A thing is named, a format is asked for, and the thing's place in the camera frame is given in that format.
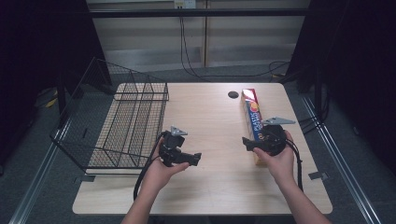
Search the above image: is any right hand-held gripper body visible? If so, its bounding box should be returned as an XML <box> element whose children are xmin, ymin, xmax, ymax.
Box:
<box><xmin>255</xmin><ymin>116</ymin><xmax>297</xmax><ymax>157</ymax></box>

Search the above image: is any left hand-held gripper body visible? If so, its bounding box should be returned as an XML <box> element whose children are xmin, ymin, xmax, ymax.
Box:
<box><xmin>159</xmin><ymin>125</ymin><xmax>189</xmax><ymax>168</ymax></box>

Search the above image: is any long plastic wrap box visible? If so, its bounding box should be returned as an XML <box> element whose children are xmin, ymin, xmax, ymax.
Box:
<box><xmin>240</xmin><ymin>88</ymin><xmax>269</xmax><ymax>166</ymax></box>

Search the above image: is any black wire basket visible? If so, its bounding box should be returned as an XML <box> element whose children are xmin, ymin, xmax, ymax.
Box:
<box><xmin>49</xmin><ymin>57</ymin><xmax>170</xmax><ymax>175</ymax></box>

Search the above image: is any person's right hand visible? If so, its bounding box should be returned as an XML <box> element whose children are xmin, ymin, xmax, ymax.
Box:
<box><xmin>252</xmin><ymin>130</ymin><xmax>296</xmax><ymax>185</ymax></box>

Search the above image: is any person's left hand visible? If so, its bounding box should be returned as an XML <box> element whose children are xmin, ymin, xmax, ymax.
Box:
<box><xmin>141</xmin><ymin>137</ymin><xmax>191</xmax><ymax>194</ymax></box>

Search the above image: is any grey tape piece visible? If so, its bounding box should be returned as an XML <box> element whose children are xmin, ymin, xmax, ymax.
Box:
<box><xmin>74</xmin><ymin>175</ymin><xmax>96</xmax><ymax>184</ymax></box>
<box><xmin>307</xmin><ymin>171</ymin><xmax>330</xmax><ymax>182</ymax></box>

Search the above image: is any black curtain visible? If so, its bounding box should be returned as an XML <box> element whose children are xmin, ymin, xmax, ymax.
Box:
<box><xmin>284</xmin><ymin>0</ymin><xmax>396</xmax><ymax>176</ymax></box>
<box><xmin>0</xmin><ymin>0</ymin><xmax>112</xmax><ymax>171</ymax></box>

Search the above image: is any black horizontal bar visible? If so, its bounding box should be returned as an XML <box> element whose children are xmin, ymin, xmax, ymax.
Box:
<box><xmin>88</xmin><ymin>7</ymin><xmax>313</xmax><ymax>19</ymax></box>

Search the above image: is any right hand-held gripper black cable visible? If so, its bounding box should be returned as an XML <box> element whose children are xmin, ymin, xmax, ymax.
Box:
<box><xmin>284</xmin><ymin>137</ymin><xmax>305</xmax><ymax>191</ymax></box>

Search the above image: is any hand-held gripper black cable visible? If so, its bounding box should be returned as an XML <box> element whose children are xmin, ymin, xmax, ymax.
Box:
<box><xmin>284</xmin><ymin>137</ymin><xmax>305</xmax><ymax>191</ymax></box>
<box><xmin>133</xmin><ymin>132</ymin><xmax>167</xmax><ymax>202</ymax></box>

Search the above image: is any left hand-held gripper black cable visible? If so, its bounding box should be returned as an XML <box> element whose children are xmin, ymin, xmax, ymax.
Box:
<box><xmin>133</xmin><ymin>132</ymin><xmax>167</xmax><ymax>202</ymax></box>

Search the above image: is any bundle of black floor cables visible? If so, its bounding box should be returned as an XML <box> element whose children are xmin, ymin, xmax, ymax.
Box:
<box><xmin>298</xmin><ymin>92</ymin><xmax>332</xmax><ymax>136</ymax></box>

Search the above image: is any metal floor rail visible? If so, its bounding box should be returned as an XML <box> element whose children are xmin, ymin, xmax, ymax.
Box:
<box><xmin>8</xmin><ymin>119</ymin><xmax>73</xmax><ymax>224</ymax></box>
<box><xmin>299</xmin><ymin>95</ymin><xmax>383</xmax><ymax>224</ymax></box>

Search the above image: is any black floor cable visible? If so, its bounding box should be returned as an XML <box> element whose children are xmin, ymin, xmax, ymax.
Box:
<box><xmin>178</xmin><ymin>16</ymin><xmax>292</xmax><ymax>82</ymax></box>

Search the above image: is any white wall outlet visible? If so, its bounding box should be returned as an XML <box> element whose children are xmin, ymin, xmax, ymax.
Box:
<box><xmin>173</xmin><ymin>0</ymin><xmax>197</xmax><ymax>9</ymax></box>

